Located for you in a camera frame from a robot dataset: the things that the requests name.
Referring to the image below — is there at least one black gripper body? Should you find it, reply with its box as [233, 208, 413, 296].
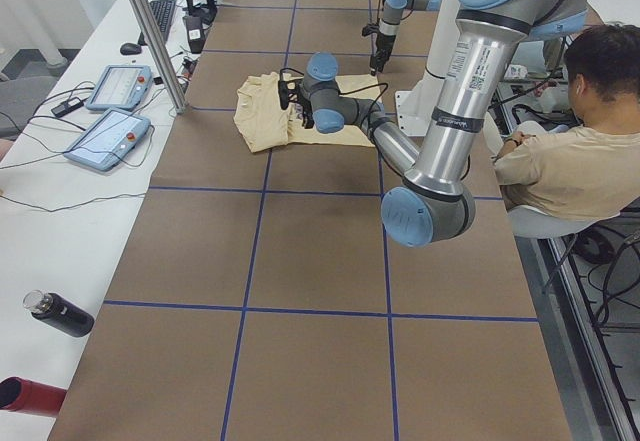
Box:
[369, 32, 396, 74]
[298, 100, 315, 129]

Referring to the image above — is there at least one aluminium frame post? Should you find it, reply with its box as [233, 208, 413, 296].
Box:
[129, 0, 187, 114]

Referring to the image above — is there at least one black water bottle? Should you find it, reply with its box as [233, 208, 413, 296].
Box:
[23, 290, 95, 338]

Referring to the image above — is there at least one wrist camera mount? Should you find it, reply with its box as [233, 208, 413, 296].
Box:
[277, 77, 303, 110]

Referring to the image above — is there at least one black computer mouse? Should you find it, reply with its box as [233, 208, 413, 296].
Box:
[119, 43, 142, 56]

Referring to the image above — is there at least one white plastic chair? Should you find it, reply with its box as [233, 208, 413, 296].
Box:
[482, 113, 626, 292]

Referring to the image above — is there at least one black keyboard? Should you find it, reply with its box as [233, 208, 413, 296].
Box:
[149, 0, 176, 41]

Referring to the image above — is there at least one red cylinder bottle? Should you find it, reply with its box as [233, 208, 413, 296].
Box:
[1, 377, 67, 417]

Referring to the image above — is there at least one person in beige shirt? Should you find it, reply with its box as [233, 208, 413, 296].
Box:
[485, 25, 639, 221]

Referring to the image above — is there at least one cream long-sleeve printed shirt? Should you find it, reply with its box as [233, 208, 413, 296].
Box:
[233, 72, 373, 153]

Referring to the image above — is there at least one teach pendant tablet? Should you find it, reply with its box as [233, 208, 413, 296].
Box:
[63, 108, 151, 172]
[85, 64, 153, 112]

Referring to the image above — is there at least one near teach pendant tablet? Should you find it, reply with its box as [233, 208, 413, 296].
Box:
[63, 108, 151, 172]

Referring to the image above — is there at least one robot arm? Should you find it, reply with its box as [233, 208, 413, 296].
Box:
[362, 0, 442, 75]
[278, 0, 587, 247]

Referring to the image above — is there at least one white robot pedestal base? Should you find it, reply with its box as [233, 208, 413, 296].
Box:
[395, 0, 460, 137]

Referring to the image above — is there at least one far teach pendant tablet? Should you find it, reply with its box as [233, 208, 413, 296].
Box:
[85, 64, 153, 112]

